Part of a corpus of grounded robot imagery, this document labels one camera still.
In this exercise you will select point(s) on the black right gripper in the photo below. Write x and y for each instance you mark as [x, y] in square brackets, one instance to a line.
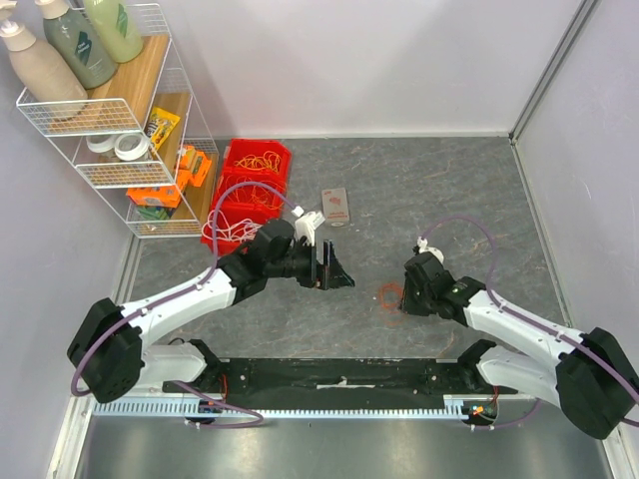
[412, 292]

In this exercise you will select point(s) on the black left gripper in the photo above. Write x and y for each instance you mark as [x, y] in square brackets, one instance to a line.
[330, 274]

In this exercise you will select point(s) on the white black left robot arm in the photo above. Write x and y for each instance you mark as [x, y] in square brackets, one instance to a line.
[115, 348]

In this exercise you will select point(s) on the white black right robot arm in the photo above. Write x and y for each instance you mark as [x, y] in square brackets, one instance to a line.
[586, 375]

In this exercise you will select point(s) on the red plastic bin near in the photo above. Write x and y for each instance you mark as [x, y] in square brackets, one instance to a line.
[235, 224]

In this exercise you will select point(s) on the red plastic bin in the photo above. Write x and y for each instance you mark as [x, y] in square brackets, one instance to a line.
[235, 224]
[266, 156]
[253, 189]

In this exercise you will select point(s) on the red plastic bin middle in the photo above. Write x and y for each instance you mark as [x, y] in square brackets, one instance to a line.
[253, 189]

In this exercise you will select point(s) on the red plastic bin far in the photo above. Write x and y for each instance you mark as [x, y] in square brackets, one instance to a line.
[266, 156]

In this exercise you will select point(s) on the orange green small boxes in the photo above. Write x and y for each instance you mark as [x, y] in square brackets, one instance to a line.
[193, 165]

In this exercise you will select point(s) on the green packet bottom shelf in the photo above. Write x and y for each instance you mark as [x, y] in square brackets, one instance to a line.
[152, 214]

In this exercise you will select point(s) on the orange snack box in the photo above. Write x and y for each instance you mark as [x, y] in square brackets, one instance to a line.
[163, 197]

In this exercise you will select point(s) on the yellow candy bag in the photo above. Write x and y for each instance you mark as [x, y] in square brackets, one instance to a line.
[160, 125]

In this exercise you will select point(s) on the white tape roll right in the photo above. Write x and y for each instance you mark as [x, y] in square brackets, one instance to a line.
[132, 147]

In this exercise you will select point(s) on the white tape roll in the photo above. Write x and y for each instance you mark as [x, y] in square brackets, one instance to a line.
[132, 147]
[101, 144]

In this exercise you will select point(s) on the white tape roll left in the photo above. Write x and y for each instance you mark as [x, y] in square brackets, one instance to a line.
[101, 144]

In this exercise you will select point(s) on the light green bottle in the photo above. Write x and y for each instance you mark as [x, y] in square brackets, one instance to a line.
[116, 29]

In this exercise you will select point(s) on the beige pump bottle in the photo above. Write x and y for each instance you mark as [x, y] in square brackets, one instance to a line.
[41, 68]

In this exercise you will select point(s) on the grey green pump bottle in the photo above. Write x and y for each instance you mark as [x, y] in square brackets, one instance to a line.
[71, 34]

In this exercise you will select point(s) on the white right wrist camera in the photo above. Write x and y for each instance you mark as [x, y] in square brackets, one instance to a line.
[422, 246]

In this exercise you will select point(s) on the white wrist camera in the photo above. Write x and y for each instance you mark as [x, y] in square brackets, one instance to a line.
[422, 246]
[306, 224]

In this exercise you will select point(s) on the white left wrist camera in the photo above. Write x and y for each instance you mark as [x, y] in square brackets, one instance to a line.
[306, 224]

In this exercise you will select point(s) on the light blue cable duct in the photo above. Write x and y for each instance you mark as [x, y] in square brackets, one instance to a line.
[191, 407]

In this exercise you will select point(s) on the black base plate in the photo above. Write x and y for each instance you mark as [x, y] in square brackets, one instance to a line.
[340, 383]

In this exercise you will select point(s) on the white wire shelf rack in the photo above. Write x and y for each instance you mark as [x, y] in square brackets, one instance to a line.
[155, 79]

